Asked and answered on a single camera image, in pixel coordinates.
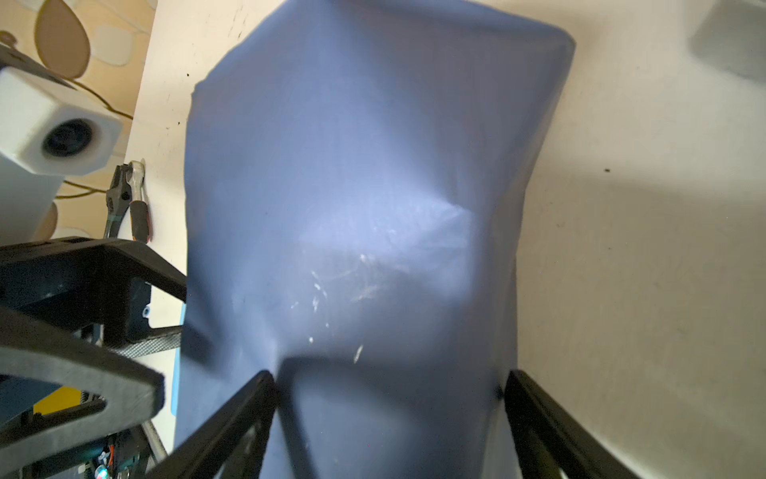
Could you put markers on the grey tape dispenser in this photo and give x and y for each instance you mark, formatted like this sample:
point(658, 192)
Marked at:
point(730, 36)

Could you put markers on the red handled ratchet wrench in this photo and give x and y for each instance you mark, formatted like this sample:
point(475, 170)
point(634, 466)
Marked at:
point(126, 196)

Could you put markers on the blue wrapping paper sheet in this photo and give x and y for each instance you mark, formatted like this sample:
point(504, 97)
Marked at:
point(355, 175)

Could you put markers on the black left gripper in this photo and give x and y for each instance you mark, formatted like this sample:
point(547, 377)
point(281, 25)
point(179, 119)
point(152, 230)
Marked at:
point(74, 283)

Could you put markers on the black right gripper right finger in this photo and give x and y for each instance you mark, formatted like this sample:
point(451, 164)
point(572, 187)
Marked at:
point(548, 441)

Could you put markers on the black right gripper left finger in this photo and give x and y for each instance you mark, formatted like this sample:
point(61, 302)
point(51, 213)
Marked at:
point(232, 442)

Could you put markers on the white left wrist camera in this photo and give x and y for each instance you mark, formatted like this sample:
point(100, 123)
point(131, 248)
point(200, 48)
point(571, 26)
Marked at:
point(48, 132)

